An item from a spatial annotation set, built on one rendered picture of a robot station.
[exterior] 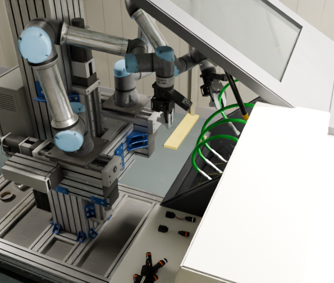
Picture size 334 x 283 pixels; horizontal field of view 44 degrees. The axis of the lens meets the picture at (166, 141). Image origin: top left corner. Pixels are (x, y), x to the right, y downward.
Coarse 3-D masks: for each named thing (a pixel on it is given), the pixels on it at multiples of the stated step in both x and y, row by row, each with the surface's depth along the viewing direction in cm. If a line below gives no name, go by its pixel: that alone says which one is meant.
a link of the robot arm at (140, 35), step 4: (140, 32) 219; (140, 36) 220; (144, 36) 219; (144, 40) 221; (148, 44) 223; (148, 48) 225; (148, 52) 226; (144, 72) 231; (148, 72) 234; (152, 72) 237; (144, 76) 234
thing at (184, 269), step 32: (256, 128) 118; (288, 128) 117; (320, 128) 117; (256, 160) 105; (288, 160) 105; (320, 160) 105; (224, 192) 95; (256, 192) 95; (288, 192) 95; (224, 224) 87; (256, 224) 87; (288, 224) 87; (192, 256) 80; (224, 256) 80; (256, 256) 80; (288, 256) 80
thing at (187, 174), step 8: (208, 136) 223; (208, 144) 226; (208, 152) 230; (200, 160) 217; (184, 168) 200; (192, 168) 204; (184, 176) 195; (192, 176) 207; (176, 184) 190; (184, 184) 196; (168, 192) 186; (176, 192) 186
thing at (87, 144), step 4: (88, 132) 198; (84, 136) 192; (88, 136) 195; (84, 140) 192; (88, 140) 194; (92, 140) 199; (84, 144) 193; (88, 144) 194; (92, 144) 197; (80, 148) 193; (84, 148) 193; (88, 148) 194; (92, 148) 197; (64, 152) 195; (68, 152) 193; (72, 152) 192; (76, 152) 192; (80, 152) 193; (84, 152) 194; (88, 152) 195; (72, 156) 193; (76, 156) 193
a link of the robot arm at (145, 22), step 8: (128, 0) 197; (128, 8) 198; (136, 8) 196; (136, 16) 198; (144, 16) 197; (144, 24) 197; (152, 24) 197; (144, 32) 198; (152, 32) 197; (160, 32) 199; (152, 40) 198; (160, 40) 197; (176, 64) 197; (184, 64) 200; (176, 72) 197
